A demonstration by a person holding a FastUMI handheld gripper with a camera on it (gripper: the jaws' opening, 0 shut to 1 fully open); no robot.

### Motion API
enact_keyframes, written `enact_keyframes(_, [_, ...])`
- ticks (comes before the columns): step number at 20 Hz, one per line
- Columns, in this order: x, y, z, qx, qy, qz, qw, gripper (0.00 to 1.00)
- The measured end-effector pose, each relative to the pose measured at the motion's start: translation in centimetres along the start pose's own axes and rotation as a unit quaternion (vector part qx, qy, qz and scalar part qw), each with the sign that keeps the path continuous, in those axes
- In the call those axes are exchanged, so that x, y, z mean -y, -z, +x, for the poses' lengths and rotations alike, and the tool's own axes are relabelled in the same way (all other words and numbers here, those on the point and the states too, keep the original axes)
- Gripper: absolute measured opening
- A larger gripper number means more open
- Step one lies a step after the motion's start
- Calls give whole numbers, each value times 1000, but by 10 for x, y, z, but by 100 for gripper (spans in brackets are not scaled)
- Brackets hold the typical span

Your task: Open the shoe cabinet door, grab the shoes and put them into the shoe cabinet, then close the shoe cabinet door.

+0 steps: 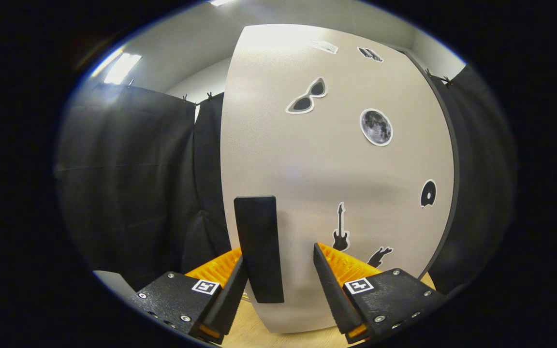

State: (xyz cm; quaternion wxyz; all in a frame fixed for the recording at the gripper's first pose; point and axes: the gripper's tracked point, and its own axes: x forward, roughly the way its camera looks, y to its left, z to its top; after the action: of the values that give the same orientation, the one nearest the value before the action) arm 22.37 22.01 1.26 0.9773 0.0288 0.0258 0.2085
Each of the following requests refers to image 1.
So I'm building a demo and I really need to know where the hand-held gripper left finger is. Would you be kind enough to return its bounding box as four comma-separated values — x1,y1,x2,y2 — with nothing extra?
129,247,249,345

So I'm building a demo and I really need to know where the black door handle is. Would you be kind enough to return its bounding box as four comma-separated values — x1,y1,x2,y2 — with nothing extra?
233,195,285,304

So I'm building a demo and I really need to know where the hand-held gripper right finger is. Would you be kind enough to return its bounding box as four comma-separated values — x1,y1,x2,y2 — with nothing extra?
312,242,448,345

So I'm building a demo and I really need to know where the black backdrop cloth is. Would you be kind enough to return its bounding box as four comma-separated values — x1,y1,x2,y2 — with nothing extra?
56,63,518,295

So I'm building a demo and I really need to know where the beige shoe cabinet door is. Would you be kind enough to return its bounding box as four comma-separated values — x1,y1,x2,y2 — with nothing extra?
220,23,454,334

